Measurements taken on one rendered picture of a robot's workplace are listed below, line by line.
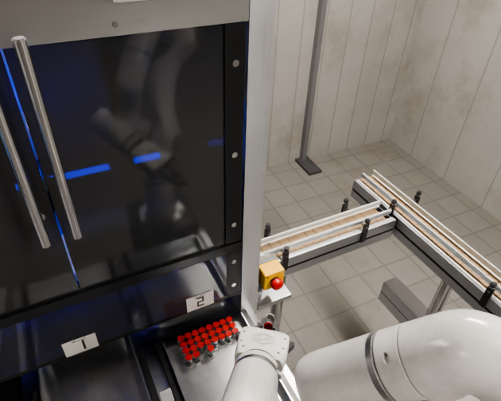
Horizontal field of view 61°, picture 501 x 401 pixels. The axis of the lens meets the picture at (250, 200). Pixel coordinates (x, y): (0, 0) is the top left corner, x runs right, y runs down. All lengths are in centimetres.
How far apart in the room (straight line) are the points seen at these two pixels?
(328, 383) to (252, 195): 62
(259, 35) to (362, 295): 207
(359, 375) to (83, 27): 67
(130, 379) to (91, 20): 95
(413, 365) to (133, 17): 68
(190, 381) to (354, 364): 80
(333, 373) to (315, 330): 192
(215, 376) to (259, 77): 84
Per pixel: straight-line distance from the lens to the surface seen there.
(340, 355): 61
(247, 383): 74
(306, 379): 64
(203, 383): 133
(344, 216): 177
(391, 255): 305
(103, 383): 137
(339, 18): 342
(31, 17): 80
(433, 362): 54
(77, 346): 129
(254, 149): 103
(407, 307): 203
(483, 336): 54
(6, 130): 80
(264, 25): 92
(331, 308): 264
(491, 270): 174
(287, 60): 329
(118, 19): 82
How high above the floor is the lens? 205
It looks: 38 degrees down
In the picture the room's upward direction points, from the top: 2 degrees clockwise
